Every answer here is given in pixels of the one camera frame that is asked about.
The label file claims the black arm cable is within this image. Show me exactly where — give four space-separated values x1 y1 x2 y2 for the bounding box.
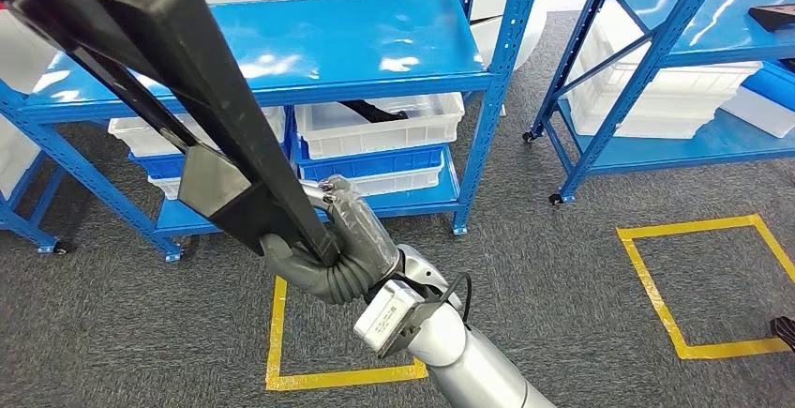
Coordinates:
434 271 473 326

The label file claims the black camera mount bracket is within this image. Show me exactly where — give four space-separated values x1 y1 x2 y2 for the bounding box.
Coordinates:
366 264 450 360

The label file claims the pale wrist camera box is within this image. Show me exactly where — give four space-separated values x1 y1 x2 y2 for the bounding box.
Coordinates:
352 280 427 355

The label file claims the large white plastic crate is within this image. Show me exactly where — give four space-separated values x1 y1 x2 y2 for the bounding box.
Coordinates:
564 16 764 141

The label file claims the black plastic plate frame part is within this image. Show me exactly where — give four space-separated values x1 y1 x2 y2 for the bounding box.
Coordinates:
0 0 339 268

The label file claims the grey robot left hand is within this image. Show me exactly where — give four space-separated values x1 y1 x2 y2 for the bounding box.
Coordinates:
259 174 402 295

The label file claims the black part in crate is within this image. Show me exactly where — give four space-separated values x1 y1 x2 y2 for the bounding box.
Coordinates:
337 98 410 125

